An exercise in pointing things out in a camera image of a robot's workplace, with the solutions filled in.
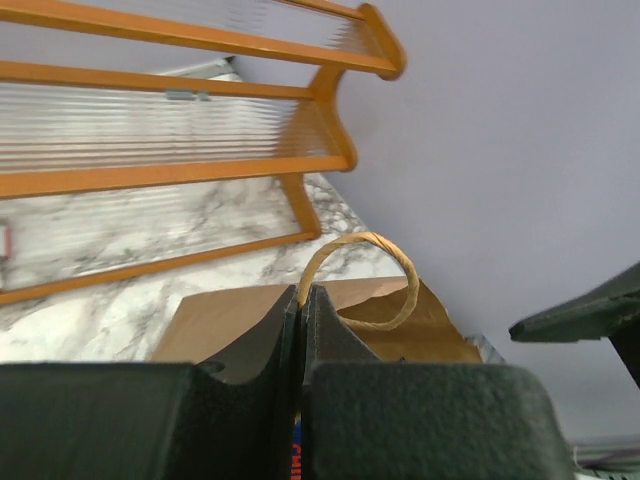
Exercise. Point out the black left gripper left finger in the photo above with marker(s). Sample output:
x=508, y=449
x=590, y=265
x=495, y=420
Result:
x=228, y=417

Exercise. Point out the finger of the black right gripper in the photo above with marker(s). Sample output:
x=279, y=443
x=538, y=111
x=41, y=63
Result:
x=599, y=313

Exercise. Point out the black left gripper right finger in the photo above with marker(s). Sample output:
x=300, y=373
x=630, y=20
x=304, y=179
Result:
x=363, y=418

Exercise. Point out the brown paper bag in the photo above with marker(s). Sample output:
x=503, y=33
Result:
x=390, y=319

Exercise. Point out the small red white box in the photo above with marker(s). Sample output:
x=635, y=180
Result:
x=5, y=241

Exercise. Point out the orange wooden shelf rack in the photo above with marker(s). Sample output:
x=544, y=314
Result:
x=138, y=137

